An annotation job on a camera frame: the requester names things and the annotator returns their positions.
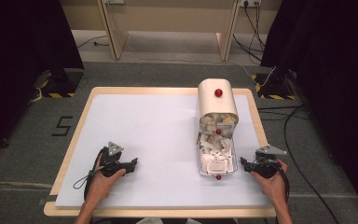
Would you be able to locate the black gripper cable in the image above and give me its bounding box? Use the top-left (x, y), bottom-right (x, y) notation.
top-left (273, 161), bottom-right (291, 203)

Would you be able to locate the person's left hand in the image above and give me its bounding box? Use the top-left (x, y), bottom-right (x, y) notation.
top-left (85, 153), bottom-right (128, 203)

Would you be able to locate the long black floor cable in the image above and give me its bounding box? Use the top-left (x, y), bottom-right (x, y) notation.
top-left (282, 105), bottom-right (341, 224)

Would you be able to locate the person's right hand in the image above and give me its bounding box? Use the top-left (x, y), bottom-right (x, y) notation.
top-left (249, 158), bottom-right (289, 205)

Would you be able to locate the stand base with striped tape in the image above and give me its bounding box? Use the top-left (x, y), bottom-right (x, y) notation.
top-left (40, 68), bottom-right (85, 99)
top-left (251, 68), bottom-right (297, 101)

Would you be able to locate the thin black floor cable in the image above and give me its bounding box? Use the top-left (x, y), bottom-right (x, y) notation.
top-left (76, 35), bottom-right (110, 49)

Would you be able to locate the black curtain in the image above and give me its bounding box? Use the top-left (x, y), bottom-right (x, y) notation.
top-left (0, 0), bottom-right (85, 160)
top-left (259, 0), bottom-right (358, 216)

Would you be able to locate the white table mat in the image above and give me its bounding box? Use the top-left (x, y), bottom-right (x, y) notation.
top-left (54, 93), bottom-right (273, 210)

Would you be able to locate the pile of white packets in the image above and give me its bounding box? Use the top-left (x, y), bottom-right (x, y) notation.
top-left (199, 113), bottom-right (239, 175)

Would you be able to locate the clear drawer with red knobs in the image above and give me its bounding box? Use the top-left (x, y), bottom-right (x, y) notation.
top-left (196, 114), bottom-right (240, 182)

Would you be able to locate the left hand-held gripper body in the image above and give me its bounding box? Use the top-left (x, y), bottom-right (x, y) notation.
top-left (98, 141), bottom-right (129, 178)

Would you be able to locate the black wrist strap loop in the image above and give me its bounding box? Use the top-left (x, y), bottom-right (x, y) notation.
top-left (72, 169), bottom-right (98, 190)

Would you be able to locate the white wall socket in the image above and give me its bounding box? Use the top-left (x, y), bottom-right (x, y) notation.
top-left (239, 0), bottom-right (263, 8)

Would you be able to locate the white box with red knob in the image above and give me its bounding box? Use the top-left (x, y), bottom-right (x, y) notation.
top-left (196, 77), bottom-right (240, 126)

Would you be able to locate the light wooden desk leg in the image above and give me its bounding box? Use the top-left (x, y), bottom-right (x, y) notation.
top-left (96, 0), bottom-right (130, 61)
top-left (215, 0), bottom-right (241, 63)

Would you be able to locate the wooden table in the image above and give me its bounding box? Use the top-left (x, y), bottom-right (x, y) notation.
top-left (43, 86), bottom-right (277, 218)

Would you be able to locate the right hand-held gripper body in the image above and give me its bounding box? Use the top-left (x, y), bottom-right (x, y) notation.
top-left (250, 144), bottom-right (288, 180)

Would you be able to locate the bundle of black cables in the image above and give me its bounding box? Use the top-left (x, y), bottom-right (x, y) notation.
top-left (232, 1), bottom-right (267, 63)

